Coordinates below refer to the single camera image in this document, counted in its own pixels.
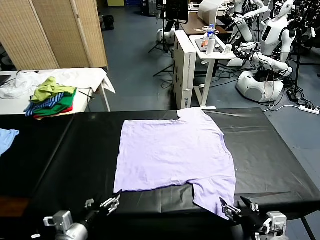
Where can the brown wooden desk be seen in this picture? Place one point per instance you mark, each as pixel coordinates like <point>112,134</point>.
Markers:
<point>193,23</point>

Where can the pile of colourful clothes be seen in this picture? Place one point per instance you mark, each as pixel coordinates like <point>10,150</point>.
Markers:
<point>66,98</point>

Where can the black monitor stand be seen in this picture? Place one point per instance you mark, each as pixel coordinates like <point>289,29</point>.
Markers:
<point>165,70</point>

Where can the white draped sheet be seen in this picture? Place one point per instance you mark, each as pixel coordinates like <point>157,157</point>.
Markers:
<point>82,77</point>

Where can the lime green crumpled garment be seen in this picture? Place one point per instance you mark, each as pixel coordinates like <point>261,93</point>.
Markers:
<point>45,91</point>

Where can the grey tablet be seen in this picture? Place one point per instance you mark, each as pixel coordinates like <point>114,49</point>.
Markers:
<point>199,42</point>

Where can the red folded garment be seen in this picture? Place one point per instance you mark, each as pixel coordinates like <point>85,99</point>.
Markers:
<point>70,108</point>

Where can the clear blue-capped water bottle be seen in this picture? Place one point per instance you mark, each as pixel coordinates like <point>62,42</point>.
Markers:
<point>210,28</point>

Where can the white folding table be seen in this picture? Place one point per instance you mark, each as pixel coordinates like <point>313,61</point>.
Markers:
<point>12,105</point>

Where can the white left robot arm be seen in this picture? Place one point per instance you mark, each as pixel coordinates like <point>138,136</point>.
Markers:
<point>72,231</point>

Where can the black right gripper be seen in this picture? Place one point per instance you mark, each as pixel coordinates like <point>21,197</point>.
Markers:
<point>251,221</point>

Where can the light blue garment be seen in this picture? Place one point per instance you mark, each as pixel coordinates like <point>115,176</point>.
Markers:
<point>6,140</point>

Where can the white humanoid robot black shoulders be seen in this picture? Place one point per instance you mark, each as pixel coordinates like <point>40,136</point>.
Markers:
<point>270,32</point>

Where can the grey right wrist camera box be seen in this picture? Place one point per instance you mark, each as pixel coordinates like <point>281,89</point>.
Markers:
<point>276,221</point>

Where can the beige folded garment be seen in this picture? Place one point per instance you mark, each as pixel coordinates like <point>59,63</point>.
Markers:
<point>63,113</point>

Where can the white curved device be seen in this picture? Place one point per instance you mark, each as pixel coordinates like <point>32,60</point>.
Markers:
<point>207,10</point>

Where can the large black table cover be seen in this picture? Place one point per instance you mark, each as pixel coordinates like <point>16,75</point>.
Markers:
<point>262,155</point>

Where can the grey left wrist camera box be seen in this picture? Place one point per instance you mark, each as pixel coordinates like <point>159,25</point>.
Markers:
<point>61,218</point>

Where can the black monitor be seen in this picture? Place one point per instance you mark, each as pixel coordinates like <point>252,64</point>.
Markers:
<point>176,10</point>

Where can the white paper cup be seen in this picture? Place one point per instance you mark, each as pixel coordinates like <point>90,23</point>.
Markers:
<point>228,49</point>

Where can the black light tripod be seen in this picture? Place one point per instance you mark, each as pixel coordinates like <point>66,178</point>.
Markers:
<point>164,37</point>

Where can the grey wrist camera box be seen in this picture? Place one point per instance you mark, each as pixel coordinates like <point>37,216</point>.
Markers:
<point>61,218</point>
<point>276,221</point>

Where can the orange small item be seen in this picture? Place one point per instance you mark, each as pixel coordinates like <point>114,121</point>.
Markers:
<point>205,43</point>

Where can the lavender t-shirt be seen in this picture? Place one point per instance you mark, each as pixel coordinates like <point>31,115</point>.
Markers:
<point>170,155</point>

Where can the white power strip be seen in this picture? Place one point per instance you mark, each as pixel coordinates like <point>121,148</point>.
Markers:
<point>308,109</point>

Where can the white standing desk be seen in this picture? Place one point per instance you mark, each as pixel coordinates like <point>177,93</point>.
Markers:
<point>211,75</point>

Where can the black laptop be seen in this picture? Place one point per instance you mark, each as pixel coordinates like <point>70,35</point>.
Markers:
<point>4,80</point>

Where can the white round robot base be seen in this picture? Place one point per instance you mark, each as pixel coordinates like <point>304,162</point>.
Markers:
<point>162,35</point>

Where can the black bin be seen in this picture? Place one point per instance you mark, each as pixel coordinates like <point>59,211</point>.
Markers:
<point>108,23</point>

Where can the bamboo folding screen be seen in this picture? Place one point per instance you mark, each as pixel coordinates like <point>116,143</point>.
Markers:
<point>50,30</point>

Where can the black power adapter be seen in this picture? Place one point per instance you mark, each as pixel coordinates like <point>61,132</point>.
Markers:
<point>291,95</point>

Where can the black pole stand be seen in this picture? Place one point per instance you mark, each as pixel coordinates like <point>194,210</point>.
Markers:
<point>298,62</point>

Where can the white crumpled garment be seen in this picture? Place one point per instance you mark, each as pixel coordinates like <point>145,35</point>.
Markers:
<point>23,82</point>

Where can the blue striped garment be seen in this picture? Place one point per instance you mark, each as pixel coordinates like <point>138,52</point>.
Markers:
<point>50,102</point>

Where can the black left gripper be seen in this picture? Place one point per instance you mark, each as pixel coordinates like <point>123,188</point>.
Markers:
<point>93,215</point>

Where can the white thermos bottle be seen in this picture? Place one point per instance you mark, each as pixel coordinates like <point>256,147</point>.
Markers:
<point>210,46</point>

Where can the small black table cover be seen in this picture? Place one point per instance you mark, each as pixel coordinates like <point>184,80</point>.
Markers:
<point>37,150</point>

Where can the tall white cardboard box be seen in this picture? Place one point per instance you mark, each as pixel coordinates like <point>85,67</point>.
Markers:
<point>185,75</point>

